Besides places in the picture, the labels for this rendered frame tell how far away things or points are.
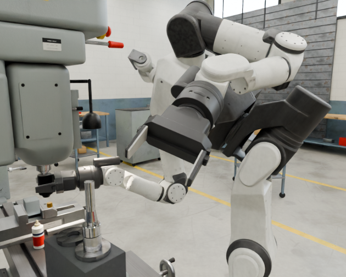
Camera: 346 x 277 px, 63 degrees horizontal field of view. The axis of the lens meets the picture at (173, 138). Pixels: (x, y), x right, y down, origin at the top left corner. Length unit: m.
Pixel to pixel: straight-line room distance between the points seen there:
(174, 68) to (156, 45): 8.53
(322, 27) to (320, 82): 1.34
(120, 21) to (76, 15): 7.85
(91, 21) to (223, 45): 0.42
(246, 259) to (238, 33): 0.65
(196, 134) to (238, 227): 0.56
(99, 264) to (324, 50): 8.01
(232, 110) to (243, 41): 0.19
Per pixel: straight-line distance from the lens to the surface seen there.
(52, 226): 1.36
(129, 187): 1.11
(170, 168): 1.15
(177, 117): 0.49
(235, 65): 0.61
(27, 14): 0.92
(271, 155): 0.84
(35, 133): 0.94
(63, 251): 0.84
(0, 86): 0.90
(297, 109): 0.84
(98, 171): 1.06
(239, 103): 0.88
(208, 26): 0.82
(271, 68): 0.71
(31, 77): 0.93
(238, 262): 0.98
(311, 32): 8.62
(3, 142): 0.91
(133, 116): 5.42
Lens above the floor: 1.56
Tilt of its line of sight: 10 degrees down
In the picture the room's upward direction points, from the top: straight up
